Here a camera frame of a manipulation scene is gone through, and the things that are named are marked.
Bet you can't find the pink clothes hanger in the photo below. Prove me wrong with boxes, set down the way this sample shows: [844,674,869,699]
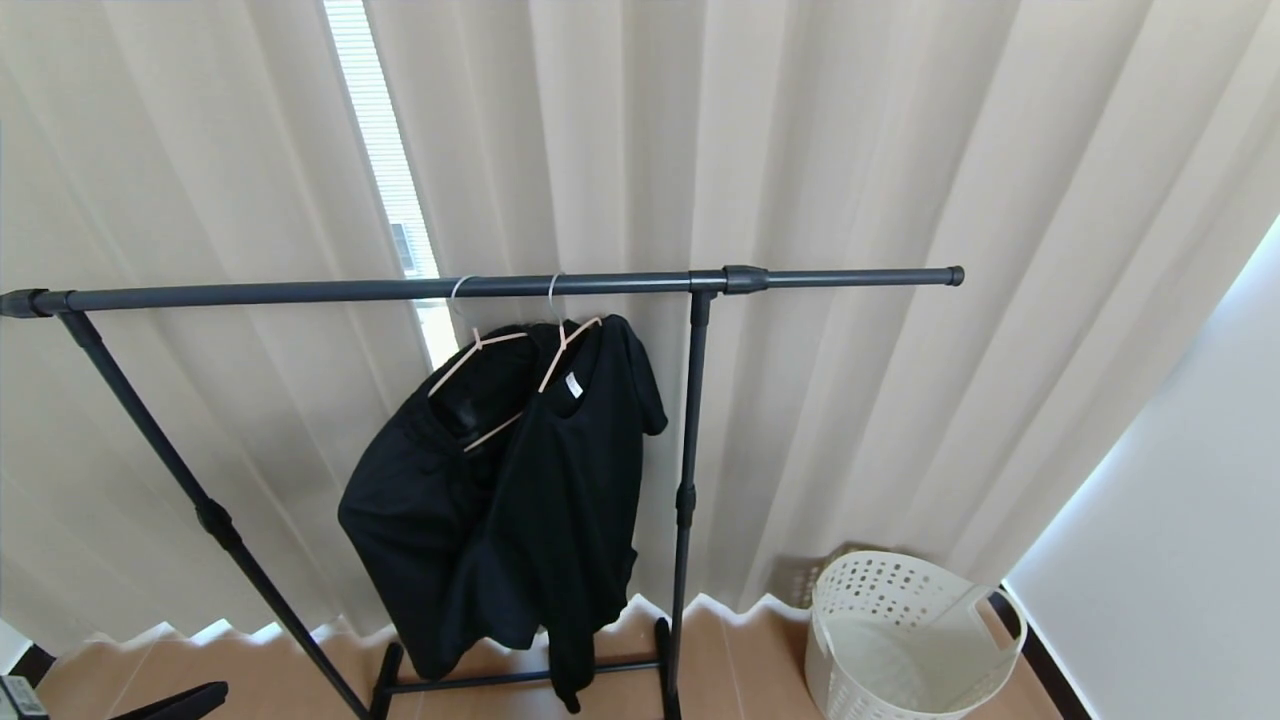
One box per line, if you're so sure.
[538,272,603,394]
[428,275,529,453]

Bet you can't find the black shorts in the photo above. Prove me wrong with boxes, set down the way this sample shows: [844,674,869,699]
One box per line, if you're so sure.
[338,322,546,681]

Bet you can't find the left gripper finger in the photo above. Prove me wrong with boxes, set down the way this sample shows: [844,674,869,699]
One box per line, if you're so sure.
[110,682,229,720]

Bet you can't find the black clothes rack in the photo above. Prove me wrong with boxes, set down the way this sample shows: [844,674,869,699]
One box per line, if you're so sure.
[0,264,966,720]

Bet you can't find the white laundry basket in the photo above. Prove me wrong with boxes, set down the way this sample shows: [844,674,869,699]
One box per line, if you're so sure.
[805,550,1029,720]

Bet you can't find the black shirt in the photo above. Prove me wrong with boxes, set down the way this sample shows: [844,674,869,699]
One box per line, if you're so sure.
[440,315,669,714]

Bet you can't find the window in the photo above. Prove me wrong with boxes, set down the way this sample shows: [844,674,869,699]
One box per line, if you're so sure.
[322,0,461,369]

